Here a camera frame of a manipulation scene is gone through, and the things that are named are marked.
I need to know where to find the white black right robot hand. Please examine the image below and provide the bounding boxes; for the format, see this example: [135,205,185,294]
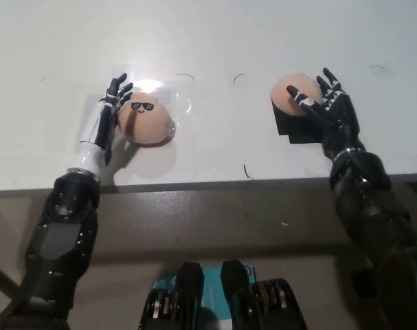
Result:
[285,67,368,162]

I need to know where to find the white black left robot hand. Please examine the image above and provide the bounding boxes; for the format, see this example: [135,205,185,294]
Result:
[70,73,134,178]

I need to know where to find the peach dumpling toy with sunglasses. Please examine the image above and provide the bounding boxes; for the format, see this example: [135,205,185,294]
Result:
[117,91,173,147]

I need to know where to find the plain peach dumpling toy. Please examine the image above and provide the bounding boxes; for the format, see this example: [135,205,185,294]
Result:
[270,72,323,116]

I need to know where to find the black tape patch on table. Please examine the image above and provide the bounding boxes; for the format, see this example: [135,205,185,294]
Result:
[271,98,328,145]

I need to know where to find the clear tape patch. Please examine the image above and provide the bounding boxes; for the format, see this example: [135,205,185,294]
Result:
[78,61,196,166]

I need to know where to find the black ribbed robot body block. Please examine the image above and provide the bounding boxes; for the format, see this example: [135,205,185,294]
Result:
[220,260,299,330]
[139,261,206,330]

